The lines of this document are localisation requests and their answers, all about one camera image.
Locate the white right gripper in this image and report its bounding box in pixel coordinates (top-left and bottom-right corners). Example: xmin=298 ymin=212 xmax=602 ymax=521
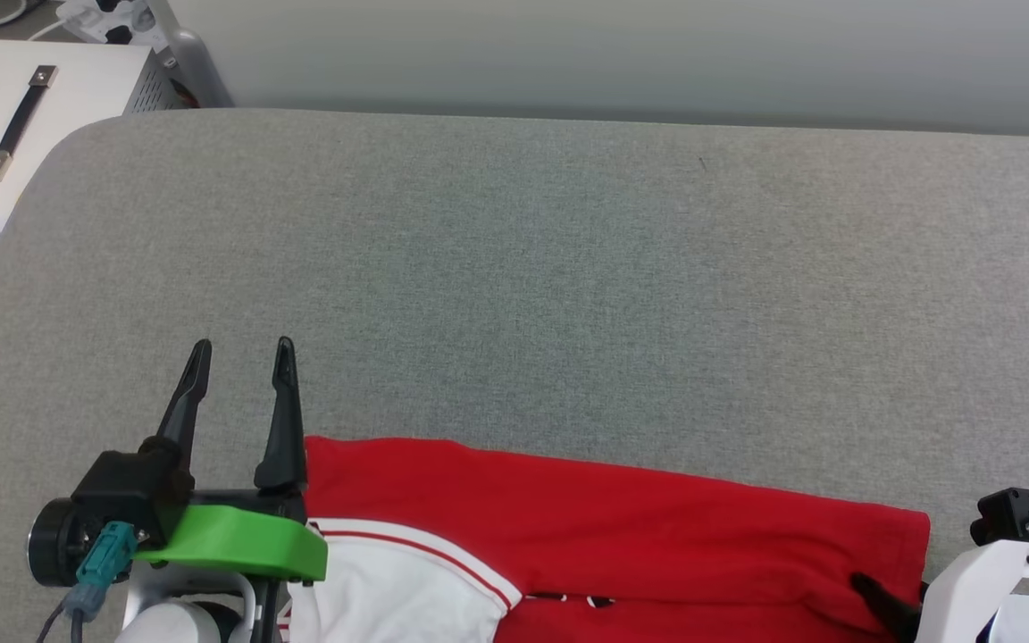
xmin=849 ymin=534 xmax=1029 ymax=643

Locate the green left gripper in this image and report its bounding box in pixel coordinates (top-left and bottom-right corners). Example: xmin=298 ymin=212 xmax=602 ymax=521
xmin=27 ymin=336 xmax=330 ymax=589

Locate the red and white shirt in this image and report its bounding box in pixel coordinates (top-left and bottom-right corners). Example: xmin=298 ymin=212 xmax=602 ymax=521
xmin=278 ymin=435 xmax=932 ymax=643

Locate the white equipment case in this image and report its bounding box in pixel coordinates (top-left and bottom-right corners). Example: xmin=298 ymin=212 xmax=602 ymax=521
xmin=0 ymin=39 xmax=158 ymax=296

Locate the white power strip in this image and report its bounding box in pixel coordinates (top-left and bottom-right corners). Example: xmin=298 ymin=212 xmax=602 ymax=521
xmin=54 ymin=0 xmax=160 ymax=46

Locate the grey metal partition post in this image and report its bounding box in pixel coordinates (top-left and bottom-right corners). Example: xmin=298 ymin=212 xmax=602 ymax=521
xmin=146 ymin=0 xmax=235 ymax=110

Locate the black strap case handle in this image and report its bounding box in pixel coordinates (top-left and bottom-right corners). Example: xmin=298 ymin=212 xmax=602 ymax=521
xmin=0 ymin=65 xmax=59 ymax=182

